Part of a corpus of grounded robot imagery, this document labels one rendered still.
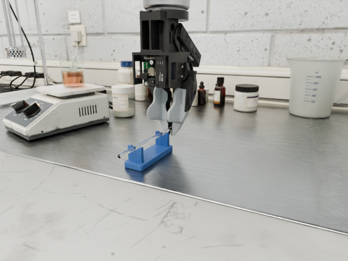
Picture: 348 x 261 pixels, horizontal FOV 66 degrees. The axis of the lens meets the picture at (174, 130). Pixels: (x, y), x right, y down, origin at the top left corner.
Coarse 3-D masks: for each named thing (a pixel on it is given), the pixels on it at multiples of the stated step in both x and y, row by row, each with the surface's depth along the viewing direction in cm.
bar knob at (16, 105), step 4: (24, 100) 58; (12, 104) 58; (16, 104) 58; (20, 104) 58; (24, 104) 58; (28, 104) 60; (16, 108) 59; (20, 108) 59; (16, 112) 58; (20, 112) 58
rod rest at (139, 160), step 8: (160, 136) 48; (168, 136) 47; (160, 144) 48; (168, 144) 48; (136, 152) 41; (144, 152) 45; (152, 152) 45; (160, 152) 45; (168, 152) 47; (128, 160) 42; (136, 160) 41; (144, 160) 42; (152, 160) 43; (136, 168) 41; (144, 168) 41
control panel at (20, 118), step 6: (30, 102) 61; (36, 102) 60; (42, 102) 58; (42, 108) 56; (48, 108) 55; (12, 114) 59; (18, 114) 58; (36, 114) 55; (12, 120) 57; (18, 120) 56; (24, 120) 55; (30, 120) 54; (24, 126) 53
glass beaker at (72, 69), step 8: (64, 56) 62; (72, 56) 63; (80, 56) 63; (64, 64) 59; (72, 64) 59; (80, 64) 60; (64, 72) 59; (72, 72) 59; (80, 72) 60; (64, 80) 60; (72, 80) 60; (80, 80) 61; (64, 88) 61; (72, 88) 60; (80, 88) 61
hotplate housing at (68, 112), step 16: (32, 96) 63; (48, 96) 62; (64, 96) 59; (80, 96) 62; (96, 96) 63; (48, 112) 55; (64, 112) 57; (80, 112) 60; (96, 112) 63; (16, 128) 55; (32, 128) 53; (48, 128) 55; (64, 128) 58
